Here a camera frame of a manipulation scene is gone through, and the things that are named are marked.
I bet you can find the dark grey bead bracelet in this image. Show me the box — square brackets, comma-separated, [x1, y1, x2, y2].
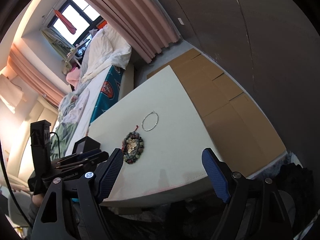
[121, 130, 145, 165]

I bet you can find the black jewelry box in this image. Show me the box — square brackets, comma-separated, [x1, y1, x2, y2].
[72, 136, 100, 154]

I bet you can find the left hand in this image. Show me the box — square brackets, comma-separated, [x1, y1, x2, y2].
[32, 194, 44, 207]

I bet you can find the green patterned clothing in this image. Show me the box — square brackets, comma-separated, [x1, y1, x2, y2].
[50, 122, 78, 160]

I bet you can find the gold ornament pendant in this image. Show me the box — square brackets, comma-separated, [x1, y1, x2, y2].
[125, 139, 139, 154]

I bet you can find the white printed t-shirt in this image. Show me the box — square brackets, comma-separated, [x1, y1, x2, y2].
[62, 88, 90, 124]

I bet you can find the flattened cardboard sheet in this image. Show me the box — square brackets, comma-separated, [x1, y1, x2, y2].
[146, 49, 286, 176]

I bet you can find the bed with white blanket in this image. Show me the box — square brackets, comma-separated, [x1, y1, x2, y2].
[49, 64, 133, 156]

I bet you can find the teal patterned bed sheet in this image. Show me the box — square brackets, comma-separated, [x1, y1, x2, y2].
[90, 65, 124, 124]

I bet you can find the thin silver bangle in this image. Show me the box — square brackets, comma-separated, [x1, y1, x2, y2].
[141, 111, 159, 132]

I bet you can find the left side pink curtain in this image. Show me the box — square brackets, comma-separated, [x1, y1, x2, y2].
[7, 44, 65, 107]

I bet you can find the pink curtain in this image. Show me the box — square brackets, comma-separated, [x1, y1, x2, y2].
[7, 44, 65, 107]
[85, 0, 180, 63]

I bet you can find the pink garment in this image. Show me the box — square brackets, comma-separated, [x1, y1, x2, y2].
[66, 67, 80, 87]

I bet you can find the white crumpled duvet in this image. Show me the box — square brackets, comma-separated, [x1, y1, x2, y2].
[81, 24, 132, 82]

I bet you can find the red hanging cloth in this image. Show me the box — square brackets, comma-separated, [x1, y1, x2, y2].
[54, 9, 76, 35]

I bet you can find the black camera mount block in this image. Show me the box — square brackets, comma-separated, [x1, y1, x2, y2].
[30, 120, 52, 173]

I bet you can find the window with black frame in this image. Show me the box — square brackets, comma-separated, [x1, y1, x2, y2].
[48, 0, 107, 45]

